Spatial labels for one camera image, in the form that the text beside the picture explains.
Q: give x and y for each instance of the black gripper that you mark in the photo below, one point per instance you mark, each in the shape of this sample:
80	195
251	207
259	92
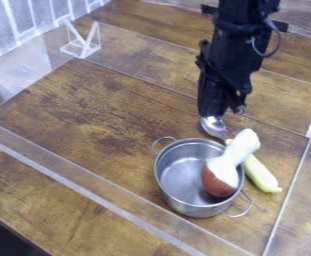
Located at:
227	60

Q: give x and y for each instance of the silver metal pot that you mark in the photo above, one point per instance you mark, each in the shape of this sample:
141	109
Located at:
176	169

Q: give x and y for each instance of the red white plush mushroom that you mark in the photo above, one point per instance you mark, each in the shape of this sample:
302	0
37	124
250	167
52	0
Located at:
219	175

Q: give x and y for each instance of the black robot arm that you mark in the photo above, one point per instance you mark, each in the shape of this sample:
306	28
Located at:
248	11

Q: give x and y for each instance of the black bar on table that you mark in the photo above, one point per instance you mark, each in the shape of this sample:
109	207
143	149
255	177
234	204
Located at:
210	10

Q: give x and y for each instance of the clear acrylic front barrier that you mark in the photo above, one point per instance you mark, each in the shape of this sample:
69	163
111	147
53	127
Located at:
152	218

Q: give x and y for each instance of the spoon with yellow handle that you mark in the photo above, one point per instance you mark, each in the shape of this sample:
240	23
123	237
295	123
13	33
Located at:
254	169

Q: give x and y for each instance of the clear acrylic triangle bracket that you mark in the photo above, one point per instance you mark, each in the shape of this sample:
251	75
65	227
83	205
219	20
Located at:
81	47

